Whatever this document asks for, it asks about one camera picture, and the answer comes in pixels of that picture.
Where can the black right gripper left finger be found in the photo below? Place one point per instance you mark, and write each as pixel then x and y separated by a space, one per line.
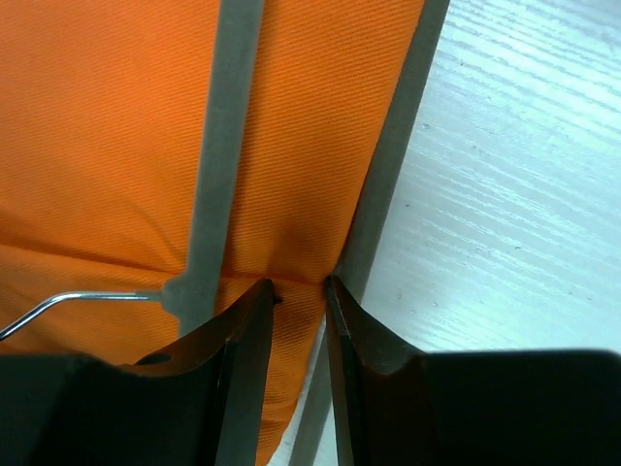
pixel 197 401

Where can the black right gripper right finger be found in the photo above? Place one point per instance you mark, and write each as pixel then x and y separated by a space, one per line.
pixel 395 404

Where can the grey wire hanger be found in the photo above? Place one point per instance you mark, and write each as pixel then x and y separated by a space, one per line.
pixel 122 326

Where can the orange trousers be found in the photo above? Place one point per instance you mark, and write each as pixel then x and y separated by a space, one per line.
pixel 102 109

